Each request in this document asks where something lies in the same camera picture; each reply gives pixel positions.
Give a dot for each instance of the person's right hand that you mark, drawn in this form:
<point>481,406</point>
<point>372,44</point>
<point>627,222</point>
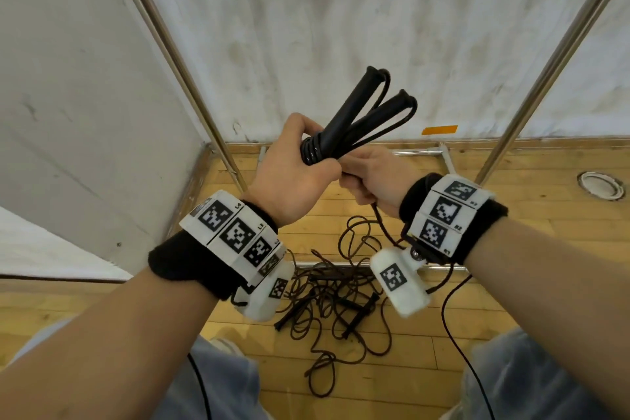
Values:
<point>389,178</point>

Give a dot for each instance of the steel frame base bar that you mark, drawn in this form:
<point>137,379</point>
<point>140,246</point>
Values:
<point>418,152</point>
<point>344,265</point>

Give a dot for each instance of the person's left fingers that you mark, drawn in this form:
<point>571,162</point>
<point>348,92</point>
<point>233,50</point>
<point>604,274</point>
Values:
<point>301,123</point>

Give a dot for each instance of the person's left leg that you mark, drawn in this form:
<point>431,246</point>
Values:
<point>221,385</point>

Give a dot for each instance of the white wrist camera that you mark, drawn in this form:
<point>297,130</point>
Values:
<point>401,287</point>
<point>263,299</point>

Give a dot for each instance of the person's leg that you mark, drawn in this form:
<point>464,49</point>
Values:
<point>221,385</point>
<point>517,380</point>

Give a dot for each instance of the person's right fingers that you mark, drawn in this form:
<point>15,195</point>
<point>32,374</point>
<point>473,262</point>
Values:
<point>355,191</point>

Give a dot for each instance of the steel frame pole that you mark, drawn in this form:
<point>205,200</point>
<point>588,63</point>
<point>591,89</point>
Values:
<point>174,65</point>
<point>551,63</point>

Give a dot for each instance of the person's left hand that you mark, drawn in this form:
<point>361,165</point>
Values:
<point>283,178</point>

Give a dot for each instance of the person's right leg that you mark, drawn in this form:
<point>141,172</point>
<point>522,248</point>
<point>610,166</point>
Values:
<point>517,380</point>

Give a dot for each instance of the round metal floor socket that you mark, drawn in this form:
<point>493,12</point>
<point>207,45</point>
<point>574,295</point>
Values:
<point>600,185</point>

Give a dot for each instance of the person's left forearm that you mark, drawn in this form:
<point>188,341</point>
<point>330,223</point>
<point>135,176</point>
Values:
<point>113,350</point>

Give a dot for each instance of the person's right forearm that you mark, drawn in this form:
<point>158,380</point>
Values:
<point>551,287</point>

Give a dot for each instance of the black wristband with marker blocks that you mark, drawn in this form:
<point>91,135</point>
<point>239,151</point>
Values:
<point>445,210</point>
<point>236,232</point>

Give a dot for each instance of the orange tape strip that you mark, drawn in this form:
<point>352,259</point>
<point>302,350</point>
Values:
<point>439,130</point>

